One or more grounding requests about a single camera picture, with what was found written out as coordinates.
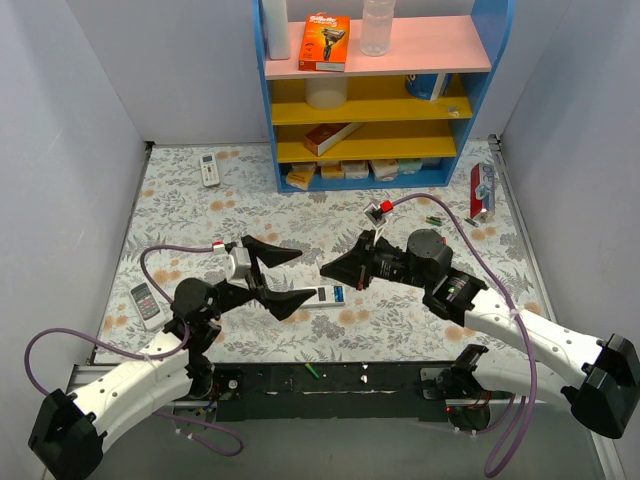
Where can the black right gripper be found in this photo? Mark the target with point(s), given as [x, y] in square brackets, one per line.
[365, 262]

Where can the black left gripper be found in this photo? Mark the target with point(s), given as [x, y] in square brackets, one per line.
[255, 275]

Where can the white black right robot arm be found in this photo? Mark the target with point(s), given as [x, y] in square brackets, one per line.
[598, 378]

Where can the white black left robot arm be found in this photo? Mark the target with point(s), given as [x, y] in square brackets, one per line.
[72, 431]

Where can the white air conditioner remote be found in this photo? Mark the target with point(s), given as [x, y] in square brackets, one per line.
[209, 170]

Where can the grey calculator remote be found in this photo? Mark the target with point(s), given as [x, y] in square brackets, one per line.
[147, 307]

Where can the yellow red small box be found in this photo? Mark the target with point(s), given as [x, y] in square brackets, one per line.
[300, 176]

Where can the tissue pack green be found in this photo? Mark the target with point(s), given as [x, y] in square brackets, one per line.
[409, 166]

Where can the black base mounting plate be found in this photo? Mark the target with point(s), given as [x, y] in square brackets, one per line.
[355, 390]

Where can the blue shelf unit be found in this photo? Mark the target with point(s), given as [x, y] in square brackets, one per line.
[396, 125]

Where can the red toothpaste box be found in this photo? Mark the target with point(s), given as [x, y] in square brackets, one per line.
[482, 192]

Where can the white translucent cup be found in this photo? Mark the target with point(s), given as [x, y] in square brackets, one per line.
[323, 93]

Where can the orange razor box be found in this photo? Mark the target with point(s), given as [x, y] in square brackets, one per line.
[324, 44]

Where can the clear plastic bottle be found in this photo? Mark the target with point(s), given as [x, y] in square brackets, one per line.
[376, 26]

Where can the white bottle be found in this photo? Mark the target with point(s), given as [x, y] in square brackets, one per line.
[275, 17]

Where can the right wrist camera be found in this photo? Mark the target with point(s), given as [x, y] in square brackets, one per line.
[378, 214]

